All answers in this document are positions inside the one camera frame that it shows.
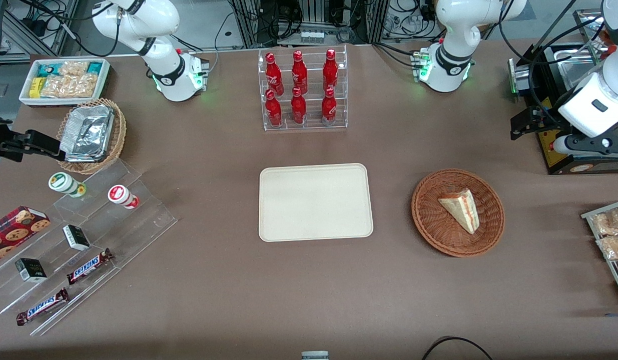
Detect round brown wicker basket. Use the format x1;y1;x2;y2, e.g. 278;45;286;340
411;168;505;258

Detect clear bag of snacks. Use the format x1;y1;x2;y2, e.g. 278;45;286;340
595;234;618;262
590;207;618;237

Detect red lid yogurt cup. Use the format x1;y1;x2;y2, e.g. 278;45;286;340
107;184;140;210

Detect Snickers bar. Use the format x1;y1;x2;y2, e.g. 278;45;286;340
66;248;115;286
16;288;71;327

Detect clear acrylic stepped stand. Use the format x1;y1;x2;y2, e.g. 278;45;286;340
0;159;179;337

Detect white rectangular bin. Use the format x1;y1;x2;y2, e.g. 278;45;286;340
19;57;112;108

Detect small clear cracker bag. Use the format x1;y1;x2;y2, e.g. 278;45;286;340
59;60;90;77

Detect triangular sandwich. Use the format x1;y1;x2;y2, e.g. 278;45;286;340
437;188;479;235

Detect grey metal snack tray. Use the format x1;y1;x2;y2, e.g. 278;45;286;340
581;198;618;306

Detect red cookie box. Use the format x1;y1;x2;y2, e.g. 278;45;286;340
0;205;52;267

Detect stacked foil containers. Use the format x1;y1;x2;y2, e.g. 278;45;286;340
59;104;115;164

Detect green lid yogurt cup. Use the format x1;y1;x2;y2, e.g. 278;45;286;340
48;171;87;199

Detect large clear cracker bag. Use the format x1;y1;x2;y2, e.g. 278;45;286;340
41;73;100;99

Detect red soda bottle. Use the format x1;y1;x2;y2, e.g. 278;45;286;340
322;48;339;94
265;52;284;97
321;87;338;126
290;86;307;125
265;89;283;128
291;50;309;95

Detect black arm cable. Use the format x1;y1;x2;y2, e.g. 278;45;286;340
498;0;610;128

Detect small black box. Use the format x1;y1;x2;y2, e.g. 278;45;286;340
62;224;91;252
15;257;48;284

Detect aluminium frame rack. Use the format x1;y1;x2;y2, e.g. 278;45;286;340
230;0;390;49

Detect beige plastic tray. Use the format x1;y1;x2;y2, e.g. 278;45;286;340
258;163;374;243

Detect clear acrylic bottle rack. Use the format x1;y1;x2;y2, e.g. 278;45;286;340
257;44;349;132

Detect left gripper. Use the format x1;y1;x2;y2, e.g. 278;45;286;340
510;106;618;160

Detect oval tan wicker basket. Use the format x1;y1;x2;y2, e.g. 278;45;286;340
56;98;127;175

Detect black looped cable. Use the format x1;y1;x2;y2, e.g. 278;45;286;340
421;336;495;360

